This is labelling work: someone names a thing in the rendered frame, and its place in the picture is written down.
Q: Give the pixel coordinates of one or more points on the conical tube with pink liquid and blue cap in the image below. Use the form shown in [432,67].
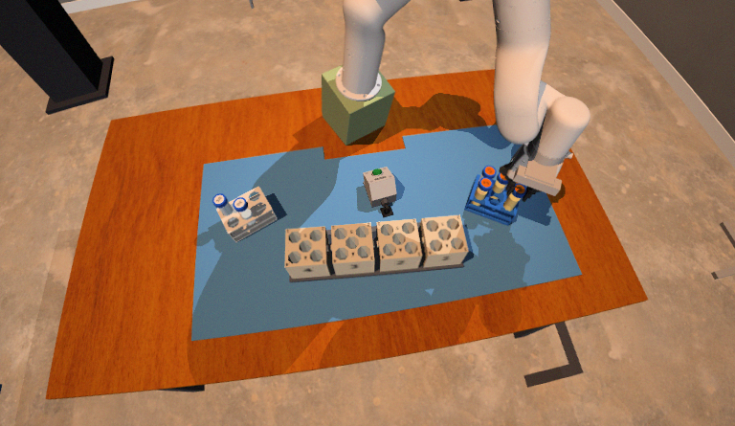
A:
[489,172]

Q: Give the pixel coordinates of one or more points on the light blue bench mat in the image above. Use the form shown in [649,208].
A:
[242,288]

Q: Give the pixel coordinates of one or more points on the blue tube rack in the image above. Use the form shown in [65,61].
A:
[500,213]

